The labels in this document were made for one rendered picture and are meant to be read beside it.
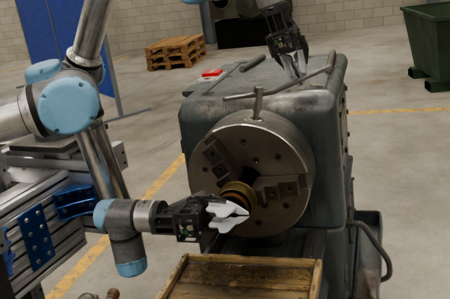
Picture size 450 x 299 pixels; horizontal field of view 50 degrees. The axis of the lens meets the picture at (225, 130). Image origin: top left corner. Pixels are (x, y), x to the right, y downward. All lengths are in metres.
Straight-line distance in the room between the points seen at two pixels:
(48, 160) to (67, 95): 0.64
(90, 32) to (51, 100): 0.59
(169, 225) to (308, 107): 0.48
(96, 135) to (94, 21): 0.46
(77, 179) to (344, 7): 9.90
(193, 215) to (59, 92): 0.37
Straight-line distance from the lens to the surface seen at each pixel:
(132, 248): 1.19
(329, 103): 1.29
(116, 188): 1.26
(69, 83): 1.02
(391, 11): 11.14
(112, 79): 6.14
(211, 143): 1.17
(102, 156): 1.23
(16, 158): 1.74
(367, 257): 1.89
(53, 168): 1.64
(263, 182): 1.16
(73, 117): 1.03
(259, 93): 1.17
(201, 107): 1.37
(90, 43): 1.60
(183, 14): 11.95
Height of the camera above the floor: 1.59
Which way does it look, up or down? 18 degrees down
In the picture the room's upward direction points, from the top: 8 degrees counter-clockwise
